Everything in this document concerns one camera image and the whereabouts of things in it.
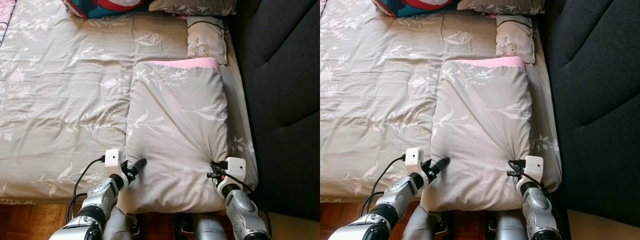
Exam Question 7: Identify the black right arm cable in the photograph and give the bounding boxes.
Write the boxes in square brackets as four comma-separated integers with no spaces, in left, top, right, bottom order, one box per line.
[210,160,273,236]
[507,159,565,236]

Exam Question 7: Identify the bed with grey floral sheet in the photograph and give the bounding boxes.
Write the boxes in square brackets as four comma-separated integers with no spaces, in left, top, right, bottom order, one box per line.
[320,0,563,203]
[0,0,258,206]

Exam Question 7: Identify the silver left robot leg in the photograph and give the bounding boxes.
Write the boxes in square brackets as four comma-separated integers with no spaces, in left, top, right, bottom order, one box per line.
[102,205,137,240]
[402,205,437,240]

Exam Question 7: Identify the black right robot foot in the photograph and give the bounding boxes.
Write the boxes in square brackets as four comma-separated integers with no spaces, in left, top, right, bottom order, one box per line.
[482,212,498,233]
[176,214,197,236]

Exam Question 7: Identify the red white blue star bolster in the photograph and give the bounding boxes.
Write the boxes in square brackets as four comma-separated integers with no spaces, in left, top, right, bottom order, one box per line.
[371,0,461,18]
[61,0,153,20]

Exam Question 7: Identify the black left robot foot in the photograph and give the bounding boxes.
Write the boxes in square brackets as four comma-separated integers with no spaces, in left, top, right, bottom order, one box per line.
[434,212,448,236]
[131,214,146,238]

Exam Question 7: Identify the silver robot leg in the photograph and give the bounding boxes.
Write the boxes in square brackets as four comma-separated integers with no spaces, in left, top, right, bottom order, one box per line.
[402,205,437,240]
[495,210,527,240]
[192,214,230,240]
[102,205,137,240]

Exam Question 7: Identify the black fabric sofa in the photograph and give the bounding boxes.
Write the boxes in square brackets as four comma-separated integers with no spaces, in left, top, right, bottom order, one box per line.
[227,0,321,221]
[535,0,640,228]

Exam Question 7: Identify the small beige bear pillow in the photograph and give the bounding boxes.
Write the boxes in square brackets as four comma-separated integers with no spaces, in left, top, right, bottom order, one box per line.
[186,16,228,66]
[495,15,536,65]

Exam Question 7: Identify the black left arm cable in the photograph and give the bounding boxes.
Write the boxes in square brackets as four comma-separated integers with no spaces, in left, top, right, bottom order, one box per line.
[66,156,107,223]
[359,155,407,226]

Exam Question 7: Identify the black robot foot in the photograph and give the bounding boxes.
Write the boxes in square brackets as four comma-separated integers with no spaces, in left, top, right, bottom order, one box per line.
[482,212,498,233]
[434,212,448,236]
[176,214,197,236]
[131,214,146,238]

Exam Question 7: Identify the silver right robot leg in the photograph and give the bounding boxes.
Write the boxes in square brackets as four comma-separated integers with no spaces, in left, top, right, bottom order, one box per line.
[192,214,230,240]
[495,210,527,240]

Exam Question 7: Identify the grey floral pillow pink edge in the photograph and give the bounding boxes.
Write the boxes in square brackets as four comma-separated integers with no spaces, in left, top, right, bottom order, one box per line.
[116,57,231,215]
[421,56,533,213]

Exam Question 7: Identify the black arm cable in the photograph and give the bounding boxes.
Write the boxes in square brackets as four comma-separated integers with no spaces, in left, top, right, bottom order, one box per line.
[507,159,565,236]
[359,155,407,226]
[210,160,273,236]
[66,156,107,223]

